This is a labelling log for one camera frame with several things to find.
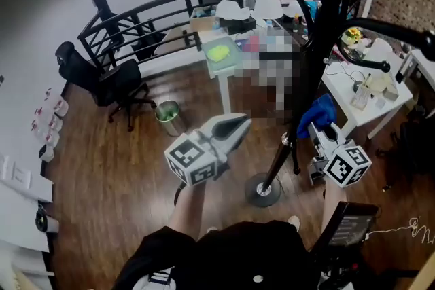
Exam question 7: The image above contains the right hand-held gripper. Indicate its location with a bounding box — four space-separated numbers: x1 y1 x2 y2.
307 122 372 188

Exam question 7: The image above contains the white table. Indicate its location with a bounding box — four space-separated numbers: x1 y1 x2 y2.
396 47 435 92
196 26 307 115
321 39 414 140

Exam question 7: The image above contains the clear water jug red label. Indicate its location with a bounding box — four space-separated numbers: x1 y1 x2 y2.
31 120 61 149
35 107 64 132
43 88 70 118

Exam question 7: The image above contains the white chest harness strap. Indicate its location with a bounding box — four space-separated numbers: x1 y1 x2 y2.
132 270 174 290

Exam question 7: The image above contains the black stair railing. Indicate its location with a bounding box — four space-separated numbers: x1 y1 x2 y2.
77 0 324 74

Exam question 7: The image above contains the person's right shoe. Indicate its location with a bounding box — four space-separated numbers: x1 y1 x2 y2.
287 215 302 232

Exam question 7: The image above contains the black chest-mounted screen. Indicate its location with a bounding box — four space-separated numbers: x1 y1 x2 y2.
314 202 379 254

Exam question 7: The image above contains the brown cardboard box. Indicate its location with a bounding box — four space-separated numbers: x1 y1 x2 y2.
189 15 218 33

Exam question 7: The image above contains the white lamp brass base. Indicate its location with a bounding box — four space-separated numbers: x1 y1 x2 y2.
363 37 397 79

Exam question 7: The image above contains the green tray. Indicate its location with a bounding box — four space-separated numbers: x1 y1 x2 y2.
202 36 244 75

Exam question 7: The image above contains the beige box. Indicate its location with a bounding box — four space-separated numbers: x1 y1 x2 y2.
368 73 400 102

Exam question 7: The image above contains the white crumpled lampshade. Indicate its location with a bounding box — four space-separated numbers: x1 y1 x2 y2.
215 0 251 20

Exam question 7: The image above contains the steel trash bin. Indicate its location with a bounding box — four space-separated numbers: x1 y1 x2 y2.
154 100 187 137

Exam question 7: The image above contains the blue cloth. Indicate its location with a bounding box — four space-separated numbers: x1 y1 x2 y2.
296 94 338 139

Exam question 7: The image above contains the black chest mount rig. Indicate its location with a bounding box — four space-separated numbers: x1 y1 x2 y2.
315 247 371 290

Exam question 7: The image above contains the yellow-green rag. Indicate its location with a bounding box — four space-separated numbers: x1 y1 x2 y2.
206 45 232 62

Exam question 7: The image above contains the person's left forearm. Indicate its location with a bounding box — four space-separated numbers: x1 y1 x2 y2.
166 179 208 242

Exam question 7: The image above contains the black coat rack stand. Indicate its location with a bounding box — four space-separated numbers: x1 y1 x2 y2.
229 0 435 208

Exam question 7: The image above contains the blue plastic bin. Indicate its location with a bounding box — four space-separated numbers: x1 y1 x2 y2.
304 0 322 21

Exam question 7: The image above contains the small white bin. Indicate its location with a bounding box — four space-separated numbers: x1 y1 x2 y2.
39 144 55 163

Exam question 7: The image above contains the white lamp black base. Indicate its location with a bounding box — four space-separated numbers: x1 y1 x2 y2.
253 0 285 21

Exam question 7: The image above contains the black office chair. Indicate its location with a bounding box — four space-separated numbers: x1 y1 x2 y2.
375 105 435 191
54 41 157 132

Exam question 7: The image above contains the black box device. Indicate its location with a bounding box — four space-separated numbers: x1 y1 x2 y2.
219 16 258 35

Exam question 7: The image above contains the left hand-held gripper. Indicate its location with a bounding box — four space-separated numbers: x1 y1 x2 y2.
164 113 252 187

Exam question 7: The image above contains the person's black shirt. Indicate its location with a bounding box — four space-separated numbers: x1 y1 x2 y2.
114 220 317 290

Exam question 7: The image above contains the yellow sunflower pot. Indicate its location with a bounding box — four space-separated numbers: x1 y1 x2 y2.
341 27 363 46

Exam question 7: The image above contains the person's right forearm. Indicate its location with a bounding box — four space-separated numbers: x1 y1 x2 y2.
321 179 347 235

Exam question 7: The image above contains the paper card stand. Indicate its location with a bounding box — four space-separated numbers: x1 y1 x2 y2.
349 84 373 111

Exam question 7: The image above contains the white cylinder black end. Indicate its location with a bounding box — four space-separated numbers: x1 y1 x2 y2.
35 209 60 234

